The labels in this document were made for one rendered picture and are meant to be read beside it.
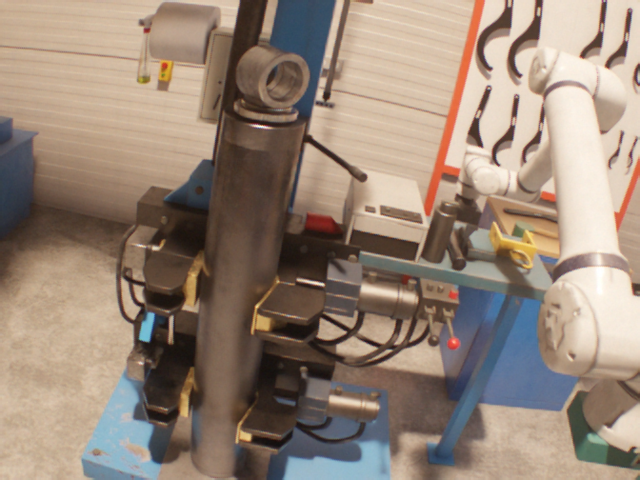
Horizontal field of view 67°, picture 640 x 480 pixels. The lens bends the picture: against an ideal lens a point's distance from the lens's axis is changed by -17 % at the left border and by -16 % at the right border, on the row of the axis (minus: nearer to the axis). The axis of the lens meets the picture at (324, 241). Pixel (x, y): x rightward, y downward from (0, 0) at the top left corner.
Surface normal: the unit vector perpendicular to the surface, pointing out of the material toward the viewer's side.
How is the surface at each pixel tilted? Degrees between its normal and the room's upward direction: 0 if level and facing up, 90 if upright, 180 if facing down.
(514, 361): 90
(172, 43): 101
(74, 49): 90
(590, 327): 53
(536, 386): 90
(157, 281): 0
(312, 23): 90
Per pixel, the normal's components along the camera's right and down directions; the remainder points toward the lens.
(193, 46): -0.11, 0.69
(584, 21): -0.05, 0.44
